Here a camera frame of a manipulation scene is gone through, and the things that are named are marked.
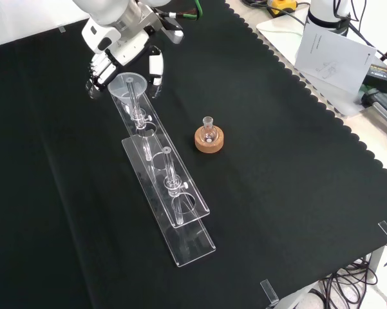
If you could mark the black power adapter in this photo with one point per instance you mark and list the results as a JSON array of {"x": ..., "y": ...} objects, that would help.
[{"x": 383, "y": 77}]

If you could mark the grey and black plug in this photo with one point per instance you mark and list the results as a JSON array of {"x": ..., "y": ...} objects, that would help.
[{"x": 381, "y": 104}]

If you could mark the white table leg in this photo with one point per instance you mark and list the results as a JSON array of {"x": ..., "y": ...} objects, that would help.
[{"x": 375, "y": 260}]

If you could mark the translucent plastic funnel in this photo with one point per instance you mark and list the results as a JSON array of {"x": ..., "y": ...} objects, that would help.
[{"x": 119, "y": 87}]

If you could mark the black table cloth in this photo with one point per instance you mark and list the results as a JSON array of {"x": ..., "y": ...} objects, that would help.
[{"x": 277, "y": 193}]

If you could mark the white paper leaflet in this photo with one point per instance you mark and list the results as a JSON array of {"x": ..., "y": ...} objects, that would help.
[{"x": 335, "y": 58}]

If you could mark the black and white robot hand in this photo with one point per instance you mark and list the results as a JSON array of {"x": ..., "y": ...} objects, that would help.
[{"x": 125, "y": 48}]

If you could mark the small round-bottom glass flask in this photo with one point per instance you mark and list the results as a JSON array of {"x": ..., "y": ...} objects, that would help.
[{"x": 208, "y": 135}]

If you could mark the clear acrylic funnel stand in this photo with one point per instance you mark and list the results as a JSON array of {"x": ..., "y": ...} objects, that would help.
[{"x": 193, "y": 248}]

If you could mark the yellow stop button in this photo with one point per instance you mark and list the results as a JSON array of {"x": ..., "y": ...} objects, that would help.
[{"x": 283, "y": 4}]

